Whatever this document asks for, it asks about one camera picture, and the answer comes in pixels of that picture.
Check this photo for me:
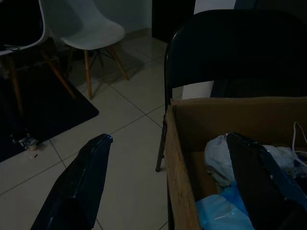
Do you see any white cable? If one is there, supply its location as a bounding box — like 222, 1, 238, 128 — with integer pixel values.
292, 121, 307, 166

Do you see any brown cardboard box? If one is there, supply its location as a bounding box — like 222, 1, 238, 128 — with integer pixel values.
164, 96, 307, 230

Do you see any white crumpled plastic bag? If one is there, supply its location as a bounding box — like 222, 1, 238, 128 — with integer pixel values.
204, 133, 238, 191

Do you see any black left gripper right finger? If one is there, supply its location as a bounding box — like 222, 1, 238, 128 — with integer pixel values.
226, 131, 307, 230

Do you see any blue and white plastic bag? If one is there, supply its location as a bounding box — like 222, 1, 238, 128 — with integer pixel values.
195, 182, 256, 230

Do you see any small grey floor debris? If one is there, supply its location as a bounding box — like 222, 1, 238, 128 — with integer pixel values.
11, 134, 39, 152

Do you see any black floor mat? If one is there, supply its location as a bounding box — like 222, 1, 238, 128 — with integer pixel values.
0, 64, 100, 163

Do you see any white chair with wooden legs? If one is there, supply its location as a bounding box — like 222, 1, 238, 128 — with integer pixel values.
39, 0, 130, 101
0, 0, 77, 115

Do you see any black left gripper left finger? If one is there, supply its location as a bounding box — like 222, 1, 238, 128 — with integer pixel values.
30, 133, 113, 230

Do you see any black folding chair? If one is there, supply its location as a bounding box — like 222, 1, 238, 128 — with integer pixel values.
155, 9, 307, 172

